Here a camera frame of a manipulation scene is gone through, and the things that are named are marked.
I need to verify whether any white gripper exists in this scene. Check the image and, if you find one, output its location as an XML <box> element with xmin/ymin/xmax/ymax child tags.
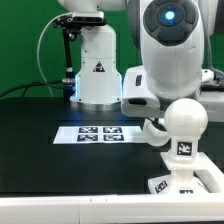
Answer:
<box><xmin>120</xmin><ymin>64</ymin><xmax>224</xmax><ymax>120</ymax></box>

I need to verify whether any white lamp bulb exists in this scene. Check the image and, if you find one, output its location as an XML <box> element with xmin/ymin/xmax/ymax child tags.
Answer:
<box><xmin>164</xmin><ymin>98</ymin><xmax>208</xmax><ymax>163</ymax></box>

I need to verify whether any white lamp base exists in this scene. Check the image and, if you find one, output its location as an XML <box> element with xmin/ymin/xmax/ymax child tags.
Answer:
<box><xmin>148</xmin><ymin>152</ymin><xmax>212</xmax><ymax>194</ymax></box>

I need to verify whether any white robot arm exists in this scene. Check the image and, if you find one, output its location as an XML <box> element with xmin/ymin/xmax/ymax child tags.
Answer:
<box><xmin>58</xmin><ymin>0</ymin><xmax>224</xmax><ymax>122</ymax></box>

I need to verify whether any white lamp hood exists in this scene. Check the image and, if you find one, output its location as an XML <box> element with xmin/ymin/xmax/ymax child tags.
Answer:
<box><xmin>142</xmin><ymin>118</ymin><xmax>170</xmax><ymax>147</ymax></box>

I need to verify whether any marker tag sheet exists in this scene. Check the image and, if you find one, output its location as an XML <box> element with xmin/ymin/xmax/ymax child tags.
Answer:
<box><xmin>53</xmin><ymin>126</ymin><xmax>145</xmax><ymax>144</ymax></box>

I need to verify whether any black camera stand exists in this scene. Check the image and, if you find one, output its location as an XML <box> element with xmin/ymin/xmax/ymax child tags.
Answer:
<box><xmin>53</xmin><ymin>11</ymin><xmax>107</xmax><ymax>99</ymax></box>

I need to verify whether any white right table rail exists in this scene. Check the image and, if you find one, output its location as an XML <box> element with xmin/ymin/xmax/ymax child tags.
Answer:
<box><xmin>207</xmin><ymin>161</ymin><xmax>224</xmax><ymax>194</ymax></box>

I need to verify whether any grey cable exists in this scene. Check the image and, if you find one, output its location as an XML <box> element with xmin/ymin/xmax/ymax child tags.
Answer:
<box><xmin>36</xmin><ymin>12</ymin><xmax>73</xmax><ymax>98</ymax></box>

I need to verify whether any black cable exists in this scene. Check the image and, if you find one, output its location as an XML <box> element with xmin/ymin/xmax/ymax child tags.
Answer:
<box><xmin>0</xmin><ymin>79</ymin><xmax>68</xmax><ymax>100</ymax></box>

